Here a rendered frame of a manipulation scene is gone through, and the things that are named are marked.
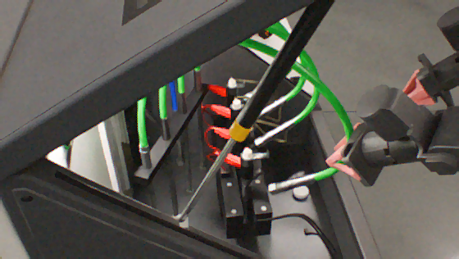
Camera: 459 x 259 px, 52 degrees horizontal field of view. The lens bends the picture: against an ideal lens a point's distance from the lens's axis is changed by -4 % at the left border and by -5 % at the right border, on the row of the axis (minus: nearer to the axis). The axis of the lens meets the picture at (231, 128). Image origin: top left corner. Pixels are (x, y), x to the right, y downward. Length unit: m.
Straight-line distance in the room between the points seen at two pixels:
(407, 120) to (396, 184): 1.90
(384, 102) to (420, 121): 0.06
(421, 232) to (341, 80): 1.20
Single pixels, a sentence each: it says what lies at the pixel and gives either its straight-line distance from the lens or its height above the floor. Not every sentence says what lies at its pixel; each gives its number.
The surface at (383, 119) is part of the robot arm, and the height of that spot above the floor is 1.39.
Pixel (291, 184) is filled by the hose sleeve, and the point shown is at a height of 1.14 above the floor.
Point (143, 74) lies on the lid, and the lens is 0.40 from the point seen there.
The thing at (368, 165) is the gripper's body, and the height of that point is 1.26.
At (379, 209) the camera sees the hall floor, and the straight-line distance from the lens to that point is 2.42.
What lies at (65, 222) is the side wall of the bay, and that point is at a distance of 0.56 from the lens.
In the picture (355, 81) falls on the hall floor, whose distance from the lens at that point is 3.17.
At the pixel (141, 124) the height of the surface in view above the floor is 1.22.
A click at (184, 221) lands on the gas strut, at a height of 1.32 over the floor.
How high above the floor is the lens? 1.80
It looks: 41 degrees down
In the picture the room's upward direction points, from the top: straight up
